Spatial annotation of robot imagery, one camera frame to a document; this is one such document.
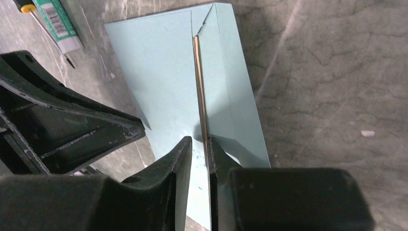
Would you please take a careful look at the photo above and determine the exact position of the black handled small screwdriver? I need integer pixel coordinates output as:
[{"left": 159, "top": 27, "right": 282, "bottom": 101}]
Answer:
[{"left": 13, "top": 0, "right": 75, "bottom": 69}]

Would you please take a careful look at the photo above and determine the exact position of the light blue envelope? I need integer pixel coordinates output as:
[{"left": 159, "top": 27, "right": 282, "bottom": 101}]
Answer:
[{"left": 105, "top": 2, "right": 270, "bottom": 229}]

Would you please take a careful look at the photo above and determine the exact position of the green white glue stick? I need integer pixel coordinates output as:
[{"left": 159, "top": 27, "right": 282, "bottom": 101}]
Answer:
[{"left": 33, "top": 0, "right": 83, "bottom": 54}]

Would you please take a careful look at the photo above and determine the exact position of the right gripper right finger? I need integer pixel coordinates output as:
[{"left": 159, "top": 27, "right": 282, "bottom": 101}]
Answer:
[{"left": 207, "top": 137, "right": 375, "bottom": 231}]

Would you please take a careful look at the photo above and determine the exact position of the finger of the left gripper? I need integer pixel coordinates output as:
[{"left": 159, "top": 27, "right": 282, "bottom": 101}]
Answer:
[{"left": 0, "top": 51, "right": 145, "bottom": 175}]

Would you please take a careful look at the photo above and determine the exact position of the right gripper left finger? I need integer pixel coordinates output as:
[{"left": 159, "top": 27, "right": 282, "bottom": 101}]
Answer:
[{"left": 0, "top": 136, "right": 192, "bottom": 231}]

